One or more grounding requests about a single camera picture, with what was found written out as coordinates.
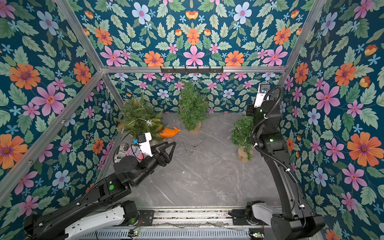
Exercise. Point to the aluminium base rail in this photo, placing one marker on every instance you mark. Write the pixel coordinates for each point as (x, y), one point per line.
(163, 223)

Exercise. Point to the light green fern christmas tree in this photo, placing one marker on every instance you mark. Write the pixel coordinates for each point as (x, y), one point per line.
(137, 117)

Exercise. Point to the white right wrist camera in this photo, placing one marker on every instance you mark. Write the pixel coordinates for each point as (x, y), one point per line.
(262, 91)

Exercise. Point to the orange plush toy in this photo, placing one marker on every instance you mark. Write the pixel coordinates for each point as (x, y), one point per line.
(169, 133)

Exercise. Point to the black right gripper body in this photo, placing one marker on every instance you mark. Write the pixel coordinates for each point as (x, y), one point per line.
(250, 111)

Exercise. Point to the black hook rail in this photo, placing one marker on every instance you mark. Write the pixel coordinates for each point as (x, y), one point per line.
(188, 70)

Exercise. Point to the pink alarm clock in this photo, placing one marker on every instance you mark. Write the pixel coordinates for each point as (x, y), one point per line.
(135, 152)

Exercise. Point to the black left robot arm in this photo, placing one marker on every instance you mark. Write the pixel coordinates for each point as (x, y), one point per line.
(97, 209)

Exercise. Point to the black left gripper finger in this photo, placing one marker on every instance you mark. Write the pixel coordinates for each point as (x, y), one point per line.
(169, 152)
(164, 145)

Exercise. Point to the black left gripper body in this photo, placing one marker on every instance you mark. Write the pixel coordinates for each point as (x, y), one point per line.
(159, 154)

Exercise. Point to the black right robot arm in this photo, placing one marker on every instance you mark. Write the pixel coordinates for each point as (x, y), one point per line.
(296, 220)

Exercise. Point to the dark green tree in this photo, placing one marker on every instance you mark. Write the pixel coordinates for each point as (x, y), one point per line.
(241, 137)
(193, 108)

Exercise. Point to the thin wire string light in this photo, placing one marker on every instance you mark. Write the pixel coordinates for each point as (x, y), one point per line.
(138, 125)

